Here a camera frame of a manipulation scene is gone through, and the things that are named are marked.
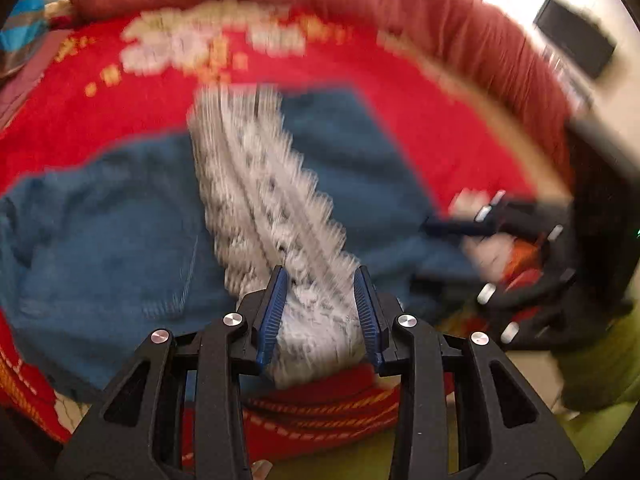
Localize black wall television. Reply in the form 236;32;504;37
532;0;617;80

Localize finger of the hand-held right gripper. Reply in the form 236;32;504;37
424;191;570;241
410;260;581;351

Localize red floral blanket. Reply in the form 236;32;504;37
0;2;551;466

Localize blue pants with lace trim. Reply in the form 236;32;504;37
0;85;481;396

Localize pink quilted pillow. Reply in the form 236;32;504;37
0;27;76;131

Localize striped towel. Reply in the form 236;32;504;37
0;0;51;76

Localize pink-red comforter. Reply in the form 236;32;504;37
67;0;576;181

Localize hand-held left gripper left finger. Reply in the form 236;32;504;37
55;265;290;480

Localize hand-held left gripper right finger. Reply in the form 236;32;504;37
352;265;586;480

